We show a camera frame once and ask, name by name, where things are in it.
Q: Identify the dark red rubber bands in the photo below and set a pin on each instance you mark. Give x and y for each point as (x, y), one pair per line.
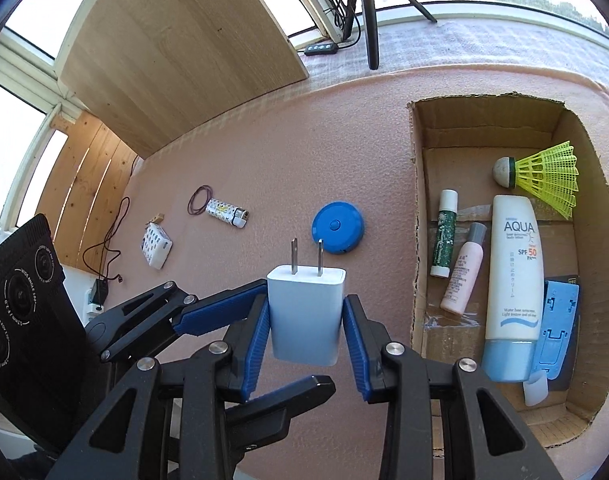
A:
(189, 203)

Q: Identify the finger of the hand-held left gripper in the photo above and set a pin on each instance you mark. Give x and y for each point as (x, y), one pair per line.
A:
(209, 315)
(294, 400)

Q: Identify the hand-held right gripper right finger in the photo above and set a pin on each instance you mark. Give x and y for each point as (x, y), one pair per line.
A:
(357, 345)

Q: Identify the pine slat panel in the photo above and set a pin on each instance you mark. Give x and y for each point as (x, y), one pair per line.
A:
(84, 175)

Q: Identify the green lip balm stick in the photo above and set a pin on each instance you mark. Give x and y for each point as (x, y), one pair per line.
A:
(443, 240)

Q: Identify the yellow plastic shuttlecock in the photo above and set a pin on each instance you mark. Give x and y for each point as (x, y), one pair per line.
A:
(544, 170)

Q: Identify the blue phone stand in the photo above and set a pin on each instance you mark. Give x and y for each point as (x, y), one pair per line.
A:
(559, 320)

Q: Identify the blue round tape measure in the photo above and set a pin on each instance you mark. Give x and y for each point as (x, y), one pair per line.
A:
(334, 225)

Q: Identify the black power adapter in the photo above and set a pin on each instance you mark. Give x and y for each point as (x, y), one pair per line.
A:
(100, 292)

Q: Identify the white sunscreen tube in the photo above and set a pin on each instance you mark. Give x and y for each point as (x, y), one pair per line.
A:
(514, 285)

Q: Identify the wooden clothespin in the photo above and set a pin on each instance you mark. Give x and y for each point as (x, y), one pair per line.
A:
(158, 219)

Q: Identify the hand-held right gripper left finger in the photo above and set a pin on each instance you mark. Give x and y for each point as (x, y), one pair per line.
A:
(254, 345)

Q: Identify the white plug charger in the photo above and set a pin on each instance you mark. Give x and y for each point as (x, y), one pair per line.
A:
(304, 310)

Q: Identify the small pink lotion bottle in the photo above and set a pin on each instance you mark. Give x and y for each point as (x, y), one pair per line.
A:
(462, 275)

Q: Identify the black tripod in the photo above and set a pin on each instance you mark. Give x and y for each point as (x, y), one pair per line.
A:
(372, 25)

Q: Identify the white power strip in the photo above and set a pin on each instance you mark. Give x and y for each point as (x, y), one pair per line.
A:
(92, 312)

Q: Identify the patterned tissue pack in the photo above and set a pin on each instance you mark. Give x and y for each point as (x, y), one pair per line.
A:
(157, 247)

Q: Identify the translucent white cap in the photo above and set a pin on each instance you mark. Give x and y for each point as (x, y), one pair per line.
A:
(534, 392)

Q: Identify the patterned lighter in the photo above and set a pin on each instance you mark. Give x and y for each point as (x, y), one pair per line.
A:
(224, 211)

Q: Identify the brown cardboard box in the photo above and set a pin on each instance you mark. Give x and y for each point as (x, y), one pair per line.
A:
(484, 125)

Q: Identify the light wooden board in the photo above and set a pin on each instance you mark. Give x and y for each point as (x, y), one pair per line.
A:
(174, 50)

